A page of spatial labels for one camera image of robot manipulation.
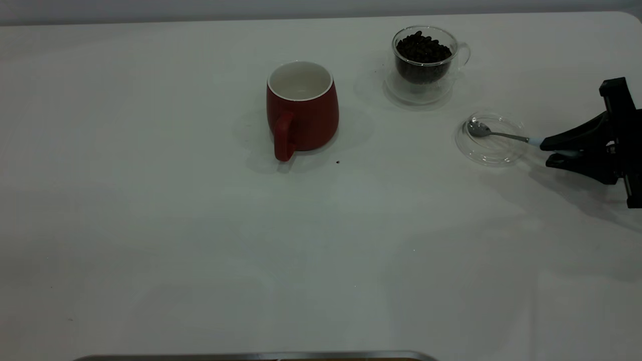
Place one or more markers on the clear glass cup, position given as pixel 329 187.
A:
pixel 401 37

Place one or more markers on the clear glass saucer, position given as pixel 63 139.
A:
pixel 419 95

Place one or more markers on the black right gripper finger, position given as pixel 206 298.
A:
pixel 587 135
pixel 587 165

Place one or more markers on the dark coffee beans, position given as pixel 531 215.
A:
pixel 424 52

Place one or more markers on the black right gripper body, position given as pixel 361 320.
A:
pixel 627 140

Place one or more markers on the clear round glass lid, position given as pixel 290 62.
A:
pixel 494 150

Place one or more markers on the red ceramic mug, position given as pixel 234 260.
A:
pixel 306 123

